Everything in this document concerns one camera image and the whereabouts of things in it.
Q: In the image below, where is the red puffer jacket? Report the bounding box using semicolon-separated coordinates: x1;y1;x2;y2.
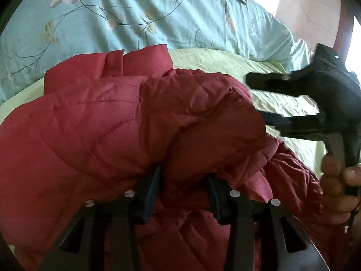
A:
0;44;350;271

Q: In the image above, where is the person's right hand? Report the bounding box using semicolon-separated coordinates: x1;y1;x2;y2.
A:
322;155;361;226

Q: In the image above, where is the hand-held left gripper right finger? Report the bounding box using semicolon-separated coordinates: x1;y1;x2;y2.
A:
207;175;330;271

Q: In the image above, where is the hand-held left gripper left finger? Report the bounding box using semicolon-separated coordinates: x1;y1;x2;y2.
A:
37;165;162;271

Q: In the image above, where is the light blue floral quilt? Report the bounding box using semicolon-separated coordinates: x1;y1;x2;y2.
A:
0;0;312;103

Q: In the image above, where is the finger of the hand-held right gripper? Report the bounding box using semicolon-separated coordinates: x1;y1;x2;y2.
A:
259;110;322;142
246;72;308;95

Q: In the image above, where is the light green bed sheet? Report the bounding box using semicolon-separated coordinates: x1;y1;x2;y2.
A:
0;48;329;260

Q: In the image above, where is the reddish wooden bed post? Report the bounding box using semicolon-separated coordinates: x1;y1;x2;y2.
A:
333;0;356;72

